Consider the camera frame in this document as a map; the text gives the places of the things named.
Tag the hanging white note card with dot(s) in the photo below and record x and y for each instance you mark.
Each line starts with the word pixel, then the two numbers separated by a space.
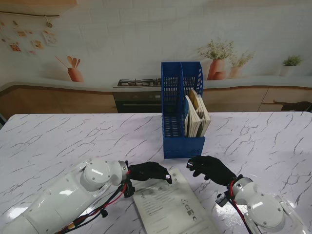
pixel 50 37

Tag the wooden hanging rail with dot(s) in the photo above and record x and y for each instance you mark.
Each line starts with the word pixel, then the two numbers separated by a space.
pixel 29 14

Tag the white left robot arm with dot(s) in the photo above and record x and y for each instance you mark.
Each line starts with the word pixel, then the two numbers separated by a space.
pixel 68 195

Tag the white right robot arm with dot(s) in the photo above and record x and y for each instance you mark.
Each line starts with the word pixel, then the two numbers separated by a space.
pixel 260 204

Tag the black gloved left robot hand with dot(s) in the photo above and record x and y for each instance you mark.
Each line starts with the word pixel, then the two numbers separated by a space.
pixel 146 171

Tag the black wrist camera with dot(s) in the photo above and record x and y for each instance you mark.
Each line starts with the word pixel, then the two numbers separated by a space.
pixel 129 189
pixel 221 200

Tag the light blue cover book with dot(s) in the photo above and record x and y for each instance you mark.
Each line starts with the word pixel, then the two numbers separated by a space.
pixel 191 124

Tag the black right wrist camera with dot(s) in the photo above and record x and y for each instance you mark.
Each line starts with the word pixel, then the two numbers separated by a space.
pixel 221 200

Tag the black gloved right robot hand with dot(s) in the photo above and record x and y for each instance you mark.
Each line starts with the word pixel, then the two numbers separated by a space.
pixel 214 170

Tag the beige cover book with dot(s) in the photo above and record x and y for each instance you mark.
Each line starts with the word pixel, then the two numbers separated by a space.
pixel 204 119

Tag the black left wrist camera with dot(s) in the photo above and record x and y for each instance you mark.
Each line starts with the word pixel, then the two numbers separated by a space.
pixel 129 189

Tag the yellow and white cover book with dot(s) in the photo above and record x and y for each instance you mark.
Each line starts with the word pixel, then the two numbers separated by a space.
pixel 195 98

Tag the white printed worksheet booklet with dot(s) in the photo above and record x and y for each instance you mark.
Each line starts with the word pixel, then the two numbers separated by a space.
pixel 170 209

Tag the gas hob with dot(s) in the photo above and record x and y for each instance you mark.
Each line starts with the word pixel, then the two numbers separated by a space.
pixel 139 83

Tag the blue plastic file holder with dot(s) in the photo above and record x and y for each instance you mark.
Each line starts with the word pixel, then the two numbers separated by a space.
pixel 182 148

